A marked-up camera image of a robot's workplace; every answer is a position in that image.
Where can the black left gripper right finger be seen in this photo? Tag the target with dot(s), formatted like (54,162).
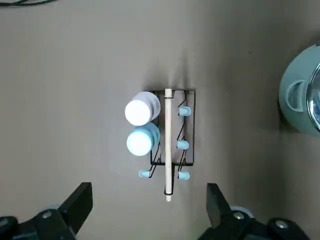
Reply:
(225,222)

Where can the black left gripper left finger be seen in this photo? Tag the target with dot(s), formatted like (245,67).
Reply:
(65,220)

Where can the light blue cup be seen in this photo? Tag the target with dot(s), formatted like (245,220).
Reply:
(140,142)

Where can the white cup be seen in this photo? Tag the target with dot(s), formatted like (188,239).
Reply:
(138,110)

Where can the stainless steel pot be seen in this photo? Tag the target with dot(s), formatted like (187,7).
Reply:
(292,100)

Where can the glass pot lid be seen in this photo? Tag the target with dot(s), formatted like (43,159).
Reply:
(315,100)

